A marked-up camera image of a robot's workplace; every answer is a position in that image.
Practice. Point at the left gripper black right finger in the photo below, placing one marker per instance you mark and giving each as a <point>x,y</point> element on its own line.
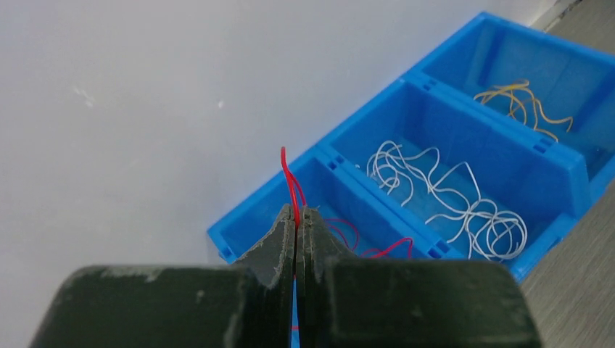
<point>347,301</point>

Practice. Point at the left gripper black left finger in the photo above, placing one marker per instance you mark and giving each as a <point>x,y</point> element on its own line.
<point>245,304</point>

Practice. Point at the blue three-compartment plastic bin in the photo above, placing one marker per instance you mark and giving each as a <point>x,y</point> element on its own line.
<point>493,146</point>

